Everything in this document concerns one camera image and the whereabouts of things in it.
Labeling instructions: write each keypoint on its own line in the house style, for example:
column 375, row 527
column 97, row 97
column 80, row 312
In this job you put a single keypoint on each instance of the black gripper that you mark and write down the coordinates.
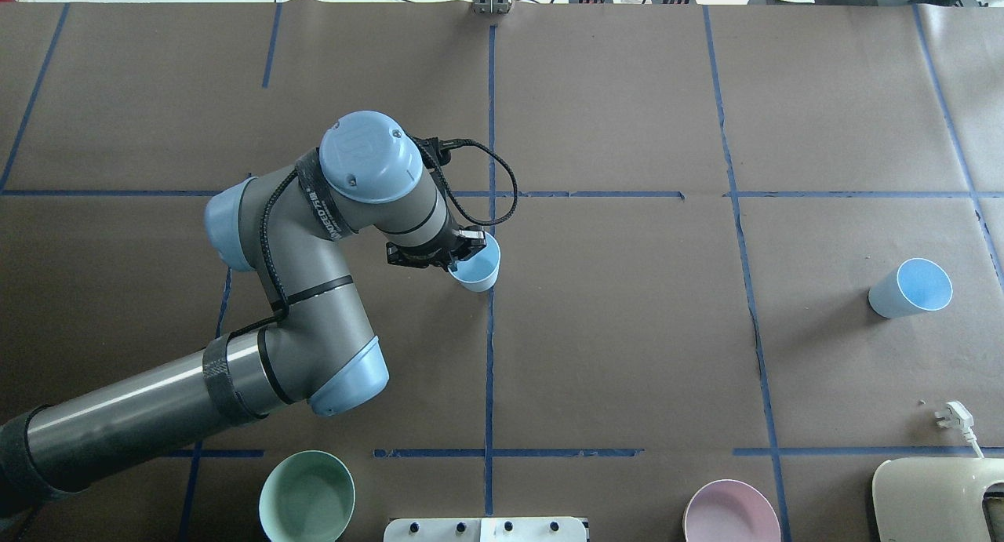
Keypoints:
column 431, row 253

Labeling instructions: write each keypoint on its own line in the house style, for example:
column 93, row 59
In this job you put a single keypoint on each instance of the light blue cup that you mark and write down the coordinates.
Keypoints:
column 480, row 272
column 918, row 286

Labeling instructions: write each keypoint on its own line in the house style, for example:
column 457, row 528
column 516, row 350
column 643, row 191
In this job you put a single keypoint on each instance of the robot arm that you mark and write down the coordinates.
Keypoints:
column 317, row 346

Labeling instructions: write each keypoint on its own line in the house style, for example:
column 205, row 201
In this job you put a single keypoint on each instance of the mint green bowl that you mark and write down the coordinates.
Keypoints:
column 309, row 496

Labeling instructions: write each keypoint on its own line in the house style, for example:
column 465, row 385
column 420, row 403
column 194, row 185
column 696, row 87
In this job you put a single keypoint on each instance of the pink bowl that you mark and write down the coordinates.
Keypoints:
column 730, row 510

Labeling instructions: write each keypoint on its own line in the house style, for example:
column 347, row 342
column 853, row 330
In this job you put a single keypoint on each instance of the cream white toaster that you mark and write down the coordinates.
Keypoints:
column 938, row 499

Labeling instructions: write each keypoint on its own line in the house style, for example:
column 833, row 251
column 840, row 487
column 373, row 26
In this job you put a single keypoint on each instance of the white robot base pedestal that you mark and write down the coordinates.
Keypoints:
column 532, row 528

